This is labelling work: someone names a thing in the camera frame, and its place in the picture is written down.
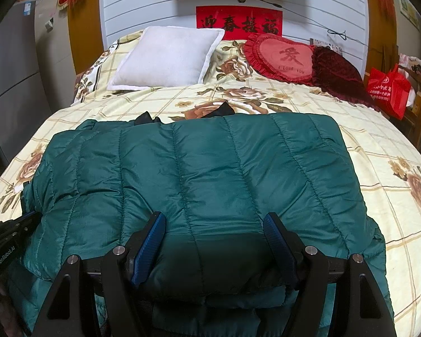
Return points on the dark red velvet cushion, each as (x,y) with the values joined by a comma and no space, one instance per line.
(336,74)

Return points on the red paper wall decoration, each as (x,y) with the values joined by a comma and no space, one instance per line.
(384,10)

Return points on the wooden chair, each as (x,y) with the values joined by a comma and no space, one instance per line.
(420,89)

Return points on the white square pillow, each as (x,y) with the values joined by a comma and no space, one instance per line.
(168,56)

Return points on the red wall banner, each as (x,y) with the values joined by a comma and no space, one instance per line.
(238,23)

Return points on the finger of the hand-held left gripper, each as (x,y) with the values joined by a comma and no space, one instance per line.
(22,223)

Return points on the green puffer jacket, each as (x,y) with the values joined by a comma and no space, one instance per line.
(214,168)

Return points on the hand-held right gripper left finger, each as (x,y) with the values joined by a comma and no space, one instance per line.
(151,242)

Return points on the red heart-shaped pillow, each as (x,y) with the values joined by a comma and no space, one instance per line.
(284,58)

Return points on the grey wardrobe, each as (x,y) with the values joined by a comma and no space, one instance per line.
(14,77)

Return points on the red shopping bag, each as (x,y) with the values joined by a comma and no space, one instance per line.
(387,88)

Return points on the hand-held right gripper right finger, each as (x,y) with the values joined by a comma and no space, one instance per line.
(279,242)

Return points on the bed with plaid floral sheet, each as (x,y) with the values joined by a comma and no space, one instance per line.
(372,147)

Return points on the framed wall picture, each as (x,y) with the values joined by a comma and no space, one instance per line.
(409,13)

